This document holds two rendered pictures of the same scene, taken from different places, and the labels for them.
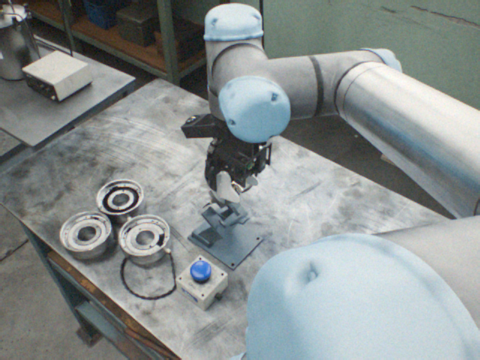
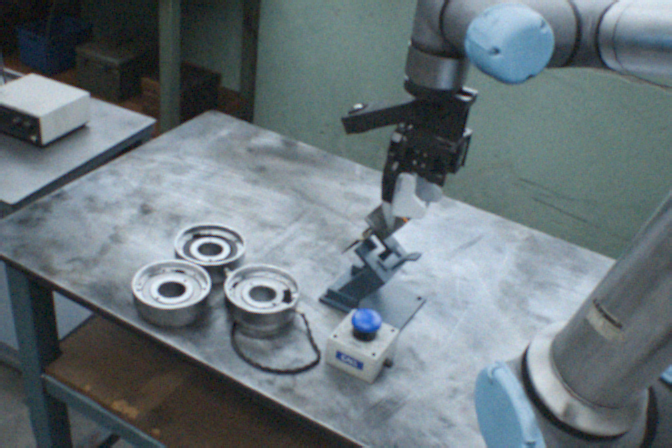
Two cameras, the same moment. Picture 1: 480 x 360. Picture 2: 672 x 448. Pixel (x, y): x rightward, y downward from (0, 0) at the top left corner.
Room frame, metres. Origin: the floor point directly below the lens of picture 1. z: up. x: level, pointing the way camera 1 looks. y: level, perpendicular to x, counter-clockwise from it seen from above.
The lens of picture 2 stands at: (-0.27, 0.29, 1.49)
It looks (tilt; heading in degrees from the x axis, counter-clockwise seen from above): 33 degrees down; 347
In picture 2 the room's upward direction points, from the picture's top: 8 degrees clockwise
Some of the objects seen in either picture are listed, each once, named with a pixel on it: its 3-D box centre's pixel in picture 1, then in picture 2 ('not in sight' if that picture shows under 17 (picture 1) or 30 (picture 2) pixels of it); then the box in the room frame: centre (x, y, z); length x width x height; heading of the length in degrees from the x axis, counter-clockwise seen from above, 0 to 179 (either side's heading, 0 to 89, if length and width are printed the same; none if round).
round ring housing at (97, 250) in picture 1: (88, 235); (171, 294); (0.54, 0.32, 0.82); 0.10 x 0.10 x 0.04
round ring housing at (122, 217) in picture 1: (121, 202); (210, 253); (0.64, 0.26, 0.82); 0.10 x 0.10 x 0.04
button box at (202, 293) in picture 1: (204, 283); (365, 347); (0.43, 0.07, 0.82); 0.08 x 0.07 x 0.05; 52
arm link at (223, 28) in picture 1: (234, 52); (452, 1); (0.53, 0.01, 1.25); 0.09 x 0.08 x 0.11; 11
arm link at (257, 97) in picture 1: (263, 92); (509, 33); (0.44, -0.03, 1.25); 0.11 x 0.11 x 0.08; 11
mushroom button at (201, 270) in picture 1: (201, 274); (364, 330); (0.43, 0.07, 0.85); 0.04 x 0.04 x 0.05
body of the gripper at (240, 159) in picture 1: (238, 141); (430, 127); (0.53, 0.00, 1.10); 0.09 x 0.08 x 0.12; 51
